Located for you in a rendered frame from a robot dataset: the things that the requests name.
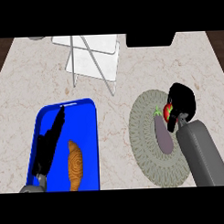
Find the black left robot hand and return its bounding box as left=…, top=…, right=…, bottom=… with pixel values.
left=28, top=104, right=69, bottom=178

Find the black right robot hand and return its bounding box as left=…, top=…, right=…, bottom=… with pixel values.
left=164, top=81, right=197, bottom=133

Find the red tomato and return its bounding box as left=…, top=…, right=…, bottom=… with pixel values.
left=162, top=102, right=178, bottom=124

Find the round grey woven placemat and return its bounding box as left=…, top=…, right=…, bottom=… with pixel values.
left=127, top=87, right=199, bottom=190

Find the white tiered shelf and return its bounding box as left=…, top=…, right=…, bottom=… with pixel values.
left=51, top=33, right=123, bottom=100

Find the blue rectangular tray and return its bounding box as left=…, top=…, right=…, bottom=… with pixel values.
left=22, top=97, right=101, bottom=194

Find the brown croissant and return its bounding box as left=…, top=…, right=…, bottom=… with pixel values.
left=67, top=140, right=84, bottom=192

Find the purple eggplant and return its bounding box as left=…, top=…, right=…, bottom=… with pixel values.
left=152, top=104, right=176, bottom=155

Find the black appliance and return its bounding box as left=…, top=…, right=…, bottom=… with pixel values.
left=124, top=31, right=176, bottom=49

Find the grey round object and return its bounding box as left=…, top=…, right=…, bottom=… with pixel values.
left=27, top=36, right=46, bottom=42

